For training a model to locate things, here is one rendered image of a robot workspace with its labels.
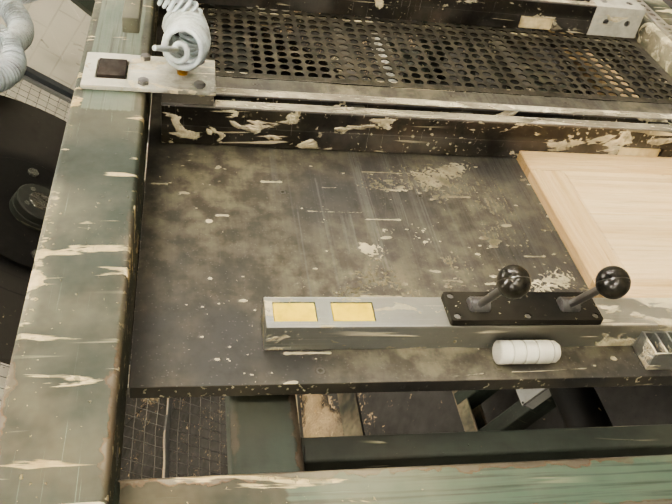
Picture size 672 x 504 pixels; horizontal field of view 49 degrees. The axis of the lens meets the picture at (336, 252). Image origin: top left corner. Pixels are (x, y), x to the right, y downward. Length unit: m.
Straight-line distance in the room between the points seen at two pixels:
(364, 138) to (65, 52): 5.95
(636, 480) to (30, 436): 0.58
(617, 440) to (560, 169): 0.49
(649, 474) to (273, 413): 0.40
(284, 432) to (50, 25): 6.26
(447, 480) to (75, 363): 0.37
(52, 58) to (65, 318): 6.37
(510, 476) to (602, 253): 0.46
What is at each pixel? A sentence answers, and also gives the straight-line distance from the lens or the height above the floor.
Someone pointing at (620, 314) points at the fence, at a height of 1.33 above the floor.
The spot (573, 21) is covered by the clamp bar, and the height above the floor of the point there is 1.04.
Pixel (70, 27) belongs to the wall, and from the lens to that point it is 6.92.
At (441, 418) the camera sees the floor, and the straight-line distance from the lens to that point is 3.13.
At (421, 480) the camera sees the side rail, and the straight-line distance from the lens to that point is 0.74.
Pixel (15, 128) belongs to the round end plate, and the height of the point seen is 1.94.
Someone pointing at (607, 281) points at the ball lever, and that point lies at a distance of 0.87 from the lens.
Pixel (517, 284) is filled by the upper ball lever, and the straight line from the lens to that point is 0.81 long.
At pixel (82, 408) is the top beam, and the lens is 0.71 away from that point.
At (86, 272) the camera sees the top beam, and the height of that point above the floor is 1.92.
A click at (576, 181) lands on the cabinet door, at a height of 1.25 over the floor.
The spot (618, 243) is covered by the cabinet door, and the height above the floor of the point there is 1.24.
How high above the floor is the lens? 2.11
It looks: 30 degrees down
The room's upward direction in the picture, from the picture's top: 63 degrees counter-clockwise
